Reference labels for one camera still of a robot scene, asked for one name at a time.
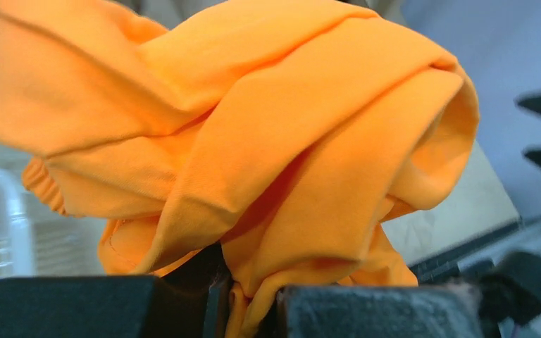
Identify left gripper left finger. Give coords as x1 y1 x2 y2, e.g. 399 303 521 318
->
0 242 232 338

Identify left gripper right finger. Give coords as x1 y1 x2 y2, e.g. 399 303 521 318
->
257 282 484 337

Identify orange shorts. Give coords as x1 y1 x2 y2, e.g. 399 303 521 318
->
0 1 480 337

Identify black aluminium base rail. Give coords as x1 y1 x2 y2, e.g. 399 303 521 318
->
410 217 541 337

